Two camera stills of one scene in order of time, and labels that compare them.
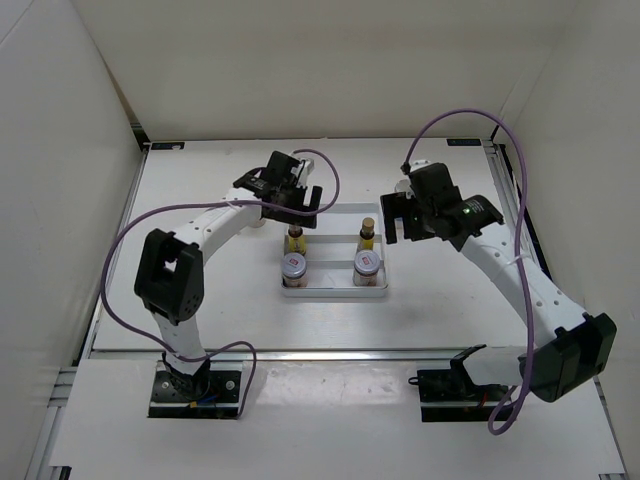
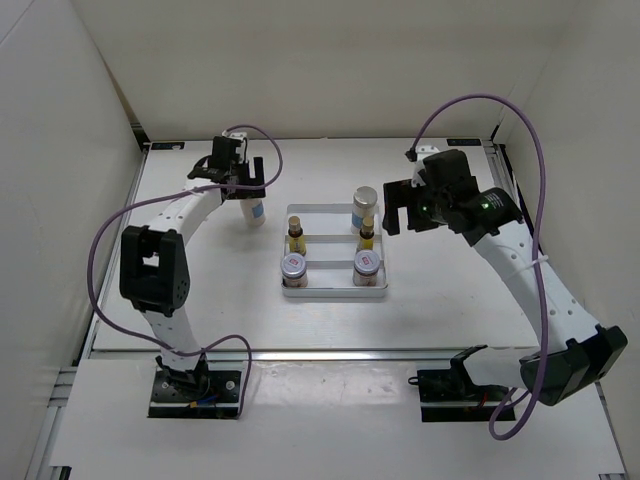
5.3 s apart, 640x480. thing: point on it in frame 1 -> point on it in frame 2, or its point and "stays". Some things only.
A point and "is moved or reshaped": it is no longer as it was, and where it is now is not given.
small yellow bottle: x=296 y=240 stays
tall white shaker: x=403 y=185 is moved or reshaped
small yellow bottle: x=367 y=233 stays
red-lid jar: x=366 y=266 stays
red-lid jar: x=294 y=266 stays
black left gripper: x=305 y=220 -> x=258 y=167
